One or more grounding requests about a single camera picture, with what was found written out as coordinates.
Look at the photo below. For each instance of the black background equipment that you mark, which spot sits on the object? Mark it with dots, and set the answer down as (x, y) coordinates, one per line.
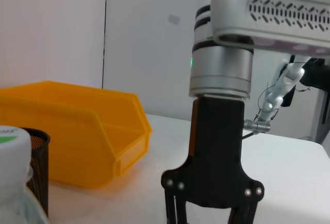
(317, 74)

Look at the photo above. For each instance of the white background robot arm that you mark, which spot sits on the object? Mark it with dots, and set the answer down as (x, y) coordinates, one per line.
(288, 77)

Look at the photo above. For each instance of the yellow plastic bin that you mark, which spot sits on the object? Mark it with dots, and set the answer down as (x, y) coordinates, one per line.
(77, 131)

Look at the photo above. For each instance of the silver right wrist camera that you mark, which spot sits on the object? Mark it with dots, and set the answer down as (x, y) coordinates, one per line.
(232, 7)

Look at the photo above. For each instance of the clear green-label water bottle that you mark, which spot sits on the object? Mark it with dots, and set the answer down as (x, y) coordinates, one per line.
(10, 157)

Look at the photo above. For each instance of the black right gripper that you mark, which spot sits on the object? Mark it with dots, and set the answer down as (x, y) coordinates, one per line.
(216, 157)

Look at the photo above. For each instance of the white background cabinet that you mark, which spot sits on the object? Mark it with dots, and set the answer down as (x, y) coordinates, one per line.
(322, 115)

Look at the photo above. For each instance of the black mesh pen holder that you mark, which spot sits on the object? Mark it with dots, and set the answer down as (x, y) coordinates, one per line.
(40, 157)

